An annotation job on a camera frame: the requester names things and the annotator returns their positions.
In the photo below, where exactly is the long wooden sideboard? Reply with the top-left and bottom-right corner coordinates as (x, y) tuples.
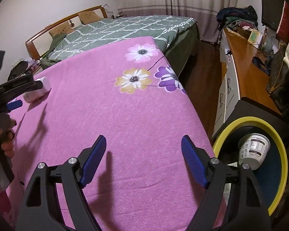
(212, 29), (285, 139)

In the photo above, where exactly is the pink floral tablecloth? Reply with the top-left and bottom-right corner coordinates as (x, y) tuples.
(7, 37), (213, 230)

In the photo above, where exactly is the black television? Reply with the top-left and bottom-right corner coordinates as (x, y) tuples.
(261, 0), (285, 32)

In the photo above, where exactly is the white pill bottle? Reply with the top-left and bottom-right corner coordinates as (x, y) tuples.
(23, 77), (51, 103)

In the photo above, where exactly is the pile of dark clothes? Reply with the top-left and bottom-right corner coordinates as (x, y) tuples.
(216, 5), (258, 31)

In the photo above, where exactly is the brown pillow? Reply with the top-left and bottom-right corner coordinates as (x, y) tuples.
(49, 21), (74, 38)
(77, 10), (103, 24)

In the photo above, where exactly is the green quilted bed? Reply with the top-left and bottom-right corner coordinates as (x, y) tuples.
(41, 15), (200, 76)

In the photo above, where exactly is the person's left hand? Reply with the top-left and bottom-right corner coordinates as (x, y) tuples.
(0, 129), (15, 158)

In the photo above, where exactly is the yellow rimmed trash bin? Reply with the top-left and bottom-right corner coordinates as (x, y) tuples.
(213, 116), (288, 215)

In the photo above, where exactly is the wooden headboard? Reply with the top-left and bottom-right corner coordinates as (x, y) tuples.
(25, 5), (108, 60)

